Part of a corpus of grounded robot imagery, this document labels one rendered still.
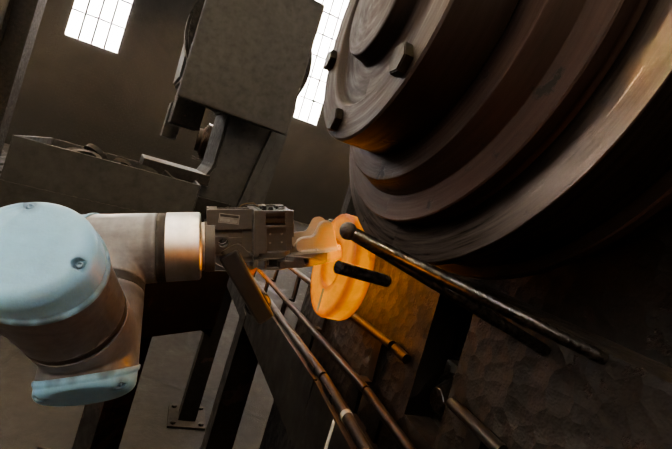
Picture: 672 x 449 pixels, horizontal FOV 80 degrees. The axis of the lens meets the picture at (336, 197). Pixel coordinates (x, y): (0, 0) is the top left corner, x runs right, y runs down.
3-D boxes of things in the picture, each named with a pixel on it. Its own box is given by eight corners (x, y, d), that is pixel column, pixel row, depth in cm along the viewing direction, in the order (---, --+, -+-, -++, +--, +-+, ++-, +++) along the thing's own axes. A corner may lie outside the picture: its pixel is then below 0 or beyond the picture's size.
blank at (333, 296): (344, 216, 69) (327, 211, 68) (387, 222, 55) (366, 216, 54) (320, 305, 68) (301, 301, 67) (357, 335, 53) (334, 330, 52)
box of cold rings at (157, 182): (168, 261, 335) (195, 171, 335) (169, 295, 260) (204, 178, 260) (21, 233, 293) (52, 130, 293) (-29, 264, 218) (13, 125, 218)
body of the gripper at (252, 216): (299, 210, 54) (204, 212, 50) (298, 273, 55) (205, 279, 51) (287, 203, 61) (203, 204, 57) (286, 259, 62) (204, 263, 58)
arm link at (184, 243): (164, 291, 49) (169, 269, 58) (207, 288, 50) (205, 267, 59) (163, 218, 48) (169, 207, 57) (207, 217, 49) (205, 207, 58)
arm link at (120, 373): (-3, 390, 33) (34, 260, 41) (46, 422, 42) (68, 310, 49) (123, 371, 36) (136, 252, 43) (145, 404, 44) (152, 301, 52)
